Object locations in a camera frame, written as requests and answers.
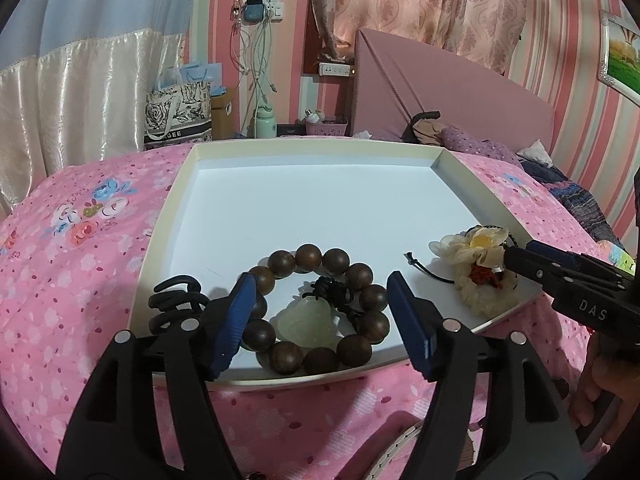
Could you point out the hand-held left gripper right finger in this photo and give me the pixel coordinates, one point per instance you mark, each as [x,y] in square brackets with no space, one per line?
[407,325]

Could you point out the pink patterned curtain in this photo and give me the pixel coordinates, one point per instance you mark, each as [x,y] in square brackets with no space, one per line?
[425,5]

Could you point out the white and blue curtain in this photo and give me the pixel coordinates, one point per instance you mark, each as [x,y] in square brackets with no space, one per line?
[75,85]

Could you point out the dark patterned blanket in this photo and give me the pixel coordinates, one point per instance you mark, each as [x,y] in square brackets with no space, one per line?
[580,200]

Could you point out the framed landscape picture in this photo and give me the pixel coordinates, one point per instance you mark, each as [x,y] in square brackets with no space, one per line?
[622,55]

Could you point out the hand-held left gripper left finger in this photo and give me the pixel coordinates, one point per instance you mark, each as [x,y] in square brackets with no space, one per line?
[235,325]

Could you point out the white cloth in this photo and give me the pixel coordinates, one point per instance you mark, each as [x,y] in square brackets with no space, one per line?
[535,155]

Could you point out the cream flower scrunchie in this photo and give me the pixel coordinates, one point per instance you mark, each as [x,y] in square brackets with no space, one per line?
[470,255]

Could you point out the light blue boxes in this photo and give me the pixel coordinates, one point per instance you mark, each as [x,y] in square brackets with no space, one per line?
[197,74]

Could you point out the pink plastic basket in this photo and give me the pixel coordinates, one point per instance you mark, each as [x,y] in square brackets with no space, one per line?
[327,129]

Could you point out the brown cardboard box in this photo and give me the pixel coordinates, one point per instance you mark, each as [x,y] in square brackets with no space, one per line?
[224,115]

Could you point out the floral print tote bag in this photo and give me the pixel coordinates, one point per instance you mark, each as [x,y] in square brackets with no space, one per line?
[177,115]

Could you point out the blue wall charger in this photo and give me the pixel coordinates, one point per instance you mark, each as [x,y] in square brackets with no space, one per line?
[253,11]

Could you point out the white power strip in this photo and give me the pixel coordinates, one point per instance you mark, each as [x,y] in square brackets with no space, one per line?
[336,69]

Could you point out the pink padded headboard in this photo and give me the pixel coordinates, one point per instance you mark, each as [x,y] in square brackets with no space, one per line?
[425,85]

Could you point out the colourful cartoon blanket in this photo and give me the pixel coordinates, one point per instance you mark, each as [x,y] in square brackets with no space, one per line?
[617,252]

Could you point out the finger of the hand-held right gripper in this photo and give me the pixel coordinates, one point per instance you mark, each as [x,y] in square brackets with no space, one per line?
[540,267]
[555,252]

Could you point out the purple dotted pillow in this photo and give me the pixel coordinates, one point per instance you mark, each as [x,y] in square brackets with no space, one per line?
[480,145]

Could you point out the white wall socket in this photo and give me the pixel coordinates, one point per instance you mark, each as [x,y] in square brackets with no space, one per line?
[275,11]

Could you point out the black hair claw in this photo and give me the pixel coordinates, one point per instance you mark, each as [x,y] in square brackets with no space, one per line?
[175,300]

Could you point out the green water bottle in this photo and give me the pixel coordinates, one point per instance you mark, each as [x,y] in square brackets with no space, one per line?
[265,122]

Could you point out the white shallow tray box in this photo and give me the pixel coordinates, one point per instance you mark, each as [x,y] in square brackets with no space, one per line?
[310,200]

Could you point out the person's right hand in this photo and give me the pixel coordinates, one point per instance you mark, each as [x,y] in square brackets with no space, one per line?
[605,385]

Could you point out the pink floral bedsheet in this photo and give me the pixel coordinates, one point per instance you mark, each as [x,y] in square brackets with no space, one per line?
[75,270]

